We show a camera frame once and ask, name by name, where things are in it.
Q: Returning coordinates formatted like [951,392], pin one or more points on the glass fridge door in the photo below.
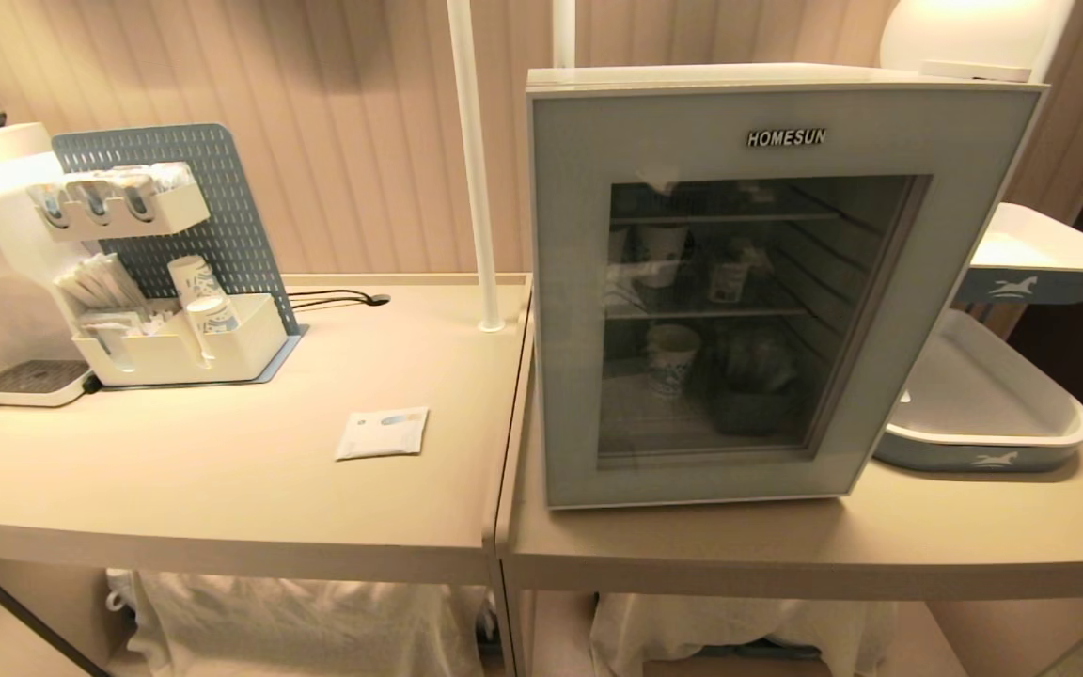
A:
[692,141]

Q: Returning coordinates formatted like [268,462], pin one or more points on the printed paper cup stack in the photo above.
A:
[196,287]

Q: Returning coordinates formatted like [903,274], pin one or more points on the grey mini fridge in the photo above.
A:
[786,85]

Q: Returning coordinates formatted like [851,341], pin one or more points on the white paper sachet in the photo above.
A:
[382,432]

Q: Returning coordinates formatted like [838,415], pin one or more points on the white lamp pole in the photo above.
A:
[472,160]
[563,33]

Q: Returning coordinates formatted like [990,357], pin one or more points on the dark bowl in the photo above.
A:
[753,390]

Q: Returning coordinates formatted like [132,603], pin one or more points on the white organizer tray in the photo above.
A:
[222,348]

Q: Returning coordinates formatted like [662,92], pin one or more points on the beige table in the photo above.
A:
[927,536]
[222,470]

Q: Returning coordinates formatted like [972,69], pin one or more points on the white cloth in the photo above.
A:
[739,630]
[306,625]

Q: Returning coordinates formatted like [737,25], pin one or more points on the blue pegboard organizer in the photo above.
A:
[222,188]

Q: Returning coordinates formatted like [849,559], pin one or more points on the white pegboard shelf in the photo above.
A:
[128,212]

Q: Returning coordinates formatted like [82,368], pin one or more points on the paper stick packets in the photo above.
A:
[100,282]

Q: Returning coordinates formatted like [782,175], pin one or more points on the large white blue tray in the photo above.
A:
[983,404]

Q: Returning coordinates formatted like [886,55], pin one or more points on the small white blue tray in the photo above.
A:
[1035,254]

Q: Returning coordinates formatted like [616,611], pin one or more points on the white drip tray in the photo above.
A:
[34,381]

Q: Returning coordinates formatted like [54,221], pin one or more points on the white lamp shade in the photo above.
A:
[974,33]

